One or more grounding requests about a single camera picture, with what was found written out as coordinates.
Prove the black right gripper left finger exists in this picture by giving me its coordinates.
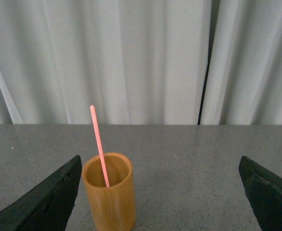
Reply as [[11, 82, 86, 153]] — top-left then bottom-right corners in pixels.
[[0, 155, 82, 231]]

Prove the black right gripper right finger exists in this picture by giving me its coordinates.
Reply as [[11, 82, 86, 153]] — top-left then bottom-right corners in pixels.
[[239, 156, 282, 231]]

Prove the pink chopstick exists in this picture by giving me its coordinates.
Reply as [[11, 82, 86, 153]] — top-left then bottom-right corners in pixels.
[[90, 105, 110, 188]]

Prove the bamboo chopstick holder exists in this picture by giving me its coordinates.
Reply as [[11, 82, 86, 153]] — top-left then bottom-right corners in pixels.
[[81, 153, 136, 231]]

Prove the white curtain right panel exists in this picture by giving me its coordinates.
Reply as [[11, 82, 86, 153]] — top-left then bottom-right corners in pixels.
[[201, 0, 282, 125]]

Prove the white curtain panel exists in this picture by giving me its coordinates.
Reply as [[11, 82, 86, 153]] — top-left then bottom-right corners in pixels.
[[201, 0, 282, 125], [0, 0, 212, 125]]

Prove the white curtain left panel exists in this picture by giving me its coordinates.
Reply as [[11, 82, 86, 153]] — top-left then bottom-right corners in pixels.
[[0, 0, 212, 125]]

